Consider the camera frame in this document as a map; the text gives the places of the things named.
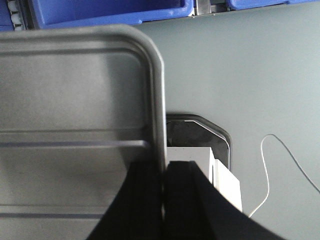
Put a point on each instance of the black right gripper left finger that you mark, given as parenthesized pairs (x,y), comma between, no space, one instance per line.
(136,211)

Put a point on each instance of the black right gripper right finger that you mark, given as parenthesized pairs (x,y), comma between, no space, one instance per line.
(196,210)

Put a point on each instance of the silver metal tray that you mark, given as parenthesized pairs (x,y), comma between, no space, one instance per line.
(77,107)

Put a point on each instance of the white box under gripper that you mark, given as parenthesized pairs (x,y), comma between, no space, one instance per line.
(215,171)

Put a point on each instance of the blue bin below rollers right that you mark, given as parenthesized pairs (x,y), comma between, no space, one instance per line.
(251,4)

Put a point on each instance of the blue bin below rollers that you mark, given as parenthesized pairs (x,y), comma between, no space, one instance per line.
(54,14)
(251,4)

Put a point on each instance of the blue bin below rollers left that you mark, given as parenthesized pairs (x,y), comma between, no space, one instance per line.
(54,14)

